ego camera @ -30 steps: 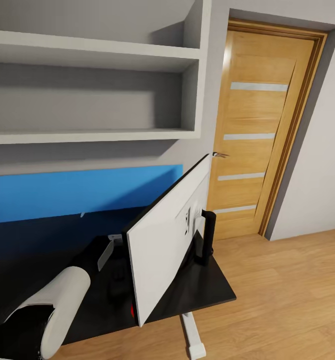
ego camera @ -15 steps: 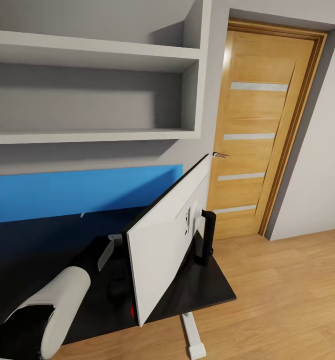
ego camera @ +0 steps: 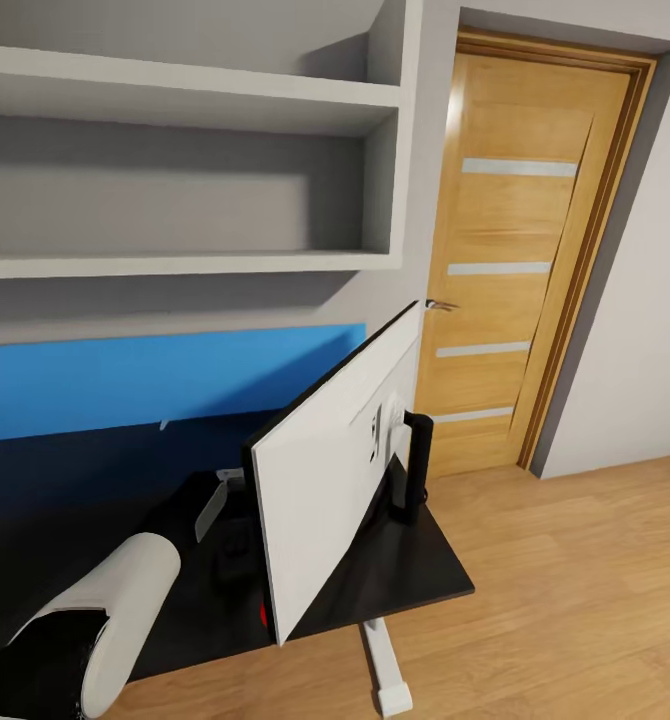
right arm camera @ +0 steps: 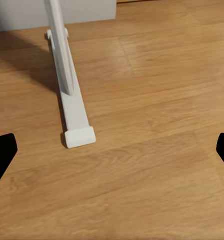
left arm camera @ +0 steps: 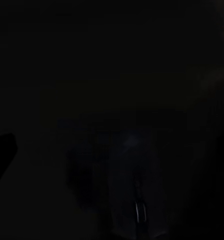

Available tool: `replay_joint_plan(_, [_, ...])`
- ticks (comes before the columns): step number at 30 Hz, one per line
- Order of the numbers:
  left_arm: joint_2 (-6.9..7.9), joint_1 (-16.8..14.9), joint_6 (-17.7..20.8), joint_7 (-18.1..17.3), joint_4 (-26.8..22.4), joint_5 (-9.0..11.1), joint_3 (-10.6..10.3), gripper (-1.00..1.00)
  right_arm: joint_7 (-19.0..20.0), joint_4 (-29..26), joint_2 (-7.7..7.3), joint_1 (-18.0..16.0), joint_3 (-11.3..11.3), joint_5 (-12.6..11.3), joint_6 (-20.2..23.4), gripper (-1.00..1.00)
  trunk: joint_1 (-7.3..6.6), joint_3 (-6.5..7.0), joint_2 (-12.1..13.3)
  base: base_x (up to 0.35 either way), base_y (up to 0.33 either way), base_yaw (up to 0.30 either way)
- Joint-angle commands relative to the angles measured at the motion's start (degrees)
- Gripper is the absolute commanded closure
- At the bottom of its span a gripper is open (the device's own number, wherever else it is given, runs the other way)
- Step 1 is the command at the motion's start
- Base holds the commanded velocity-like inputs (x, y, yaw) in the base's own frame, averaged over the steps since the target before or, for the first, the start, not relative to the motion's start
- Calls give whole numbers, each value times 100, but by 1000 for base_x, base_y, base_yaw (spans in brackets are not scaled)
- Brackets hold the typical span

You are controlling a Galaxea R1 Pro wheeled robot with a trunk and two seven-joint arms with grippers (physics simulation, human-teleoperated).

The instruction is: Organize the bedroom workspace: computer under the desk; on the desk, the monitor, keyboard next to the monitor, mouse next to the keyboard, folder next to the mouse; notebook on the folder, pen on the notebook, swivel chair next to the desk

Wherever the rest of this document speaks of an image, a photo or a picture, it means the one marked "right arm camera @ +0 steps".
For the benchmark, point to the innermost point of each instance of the desk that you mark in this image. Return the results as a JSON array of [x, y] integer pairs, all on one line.
[[78, 131]]

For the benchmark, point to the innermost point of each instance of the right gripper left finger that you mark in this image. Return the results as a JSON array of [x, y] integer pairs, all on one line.
[[8, 149]]

